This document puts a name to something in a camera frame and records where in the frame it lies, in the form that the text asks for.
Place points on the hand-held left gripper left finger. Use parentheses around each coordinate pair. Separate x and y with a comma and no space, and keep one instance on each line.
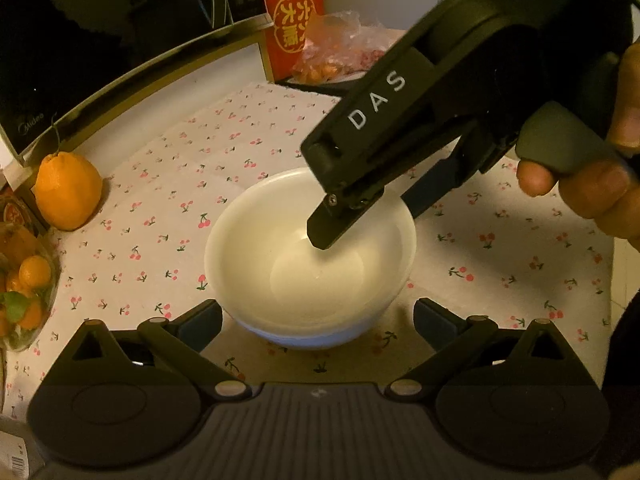
(205,322)

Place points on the flared white bowl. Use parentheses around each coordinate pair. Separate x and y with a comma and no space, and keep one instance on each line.
(260,260)

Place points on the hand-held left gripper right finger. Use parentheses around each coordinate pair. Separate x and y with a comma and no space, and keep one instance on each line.
(432,322)

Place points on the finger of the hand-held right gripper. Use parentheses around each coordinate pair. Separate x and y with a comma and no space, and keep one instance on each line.
(430,190)
(325,227)

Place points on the black microwave oven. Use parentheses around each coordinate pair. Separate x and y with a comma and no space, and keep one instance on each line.
(100,35)

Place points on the large orange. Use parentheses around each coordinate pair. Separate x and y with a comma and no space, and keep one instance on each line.
(67,195)

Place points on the glass jar with label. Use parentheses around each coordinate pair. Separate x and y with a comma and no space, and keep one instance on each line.
(15,452)

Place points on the person's right hand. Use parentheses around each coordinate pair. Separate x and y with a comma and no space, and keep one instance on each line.
(600,195)

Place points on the cherry print tablecloth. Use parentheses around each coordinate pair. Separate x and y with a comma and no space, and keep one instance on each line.
(500,270)

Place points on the mandarin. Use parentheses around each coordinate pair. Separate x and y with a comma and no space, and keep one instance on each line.
(29,316)
(35,271)

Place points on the plastic bag of snacks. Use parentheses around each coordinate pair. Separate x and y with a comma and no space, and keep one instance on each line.
(340,55)

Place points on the red cardboard box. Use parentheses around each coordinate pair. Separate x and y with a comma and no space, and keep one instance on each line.
(290,35)

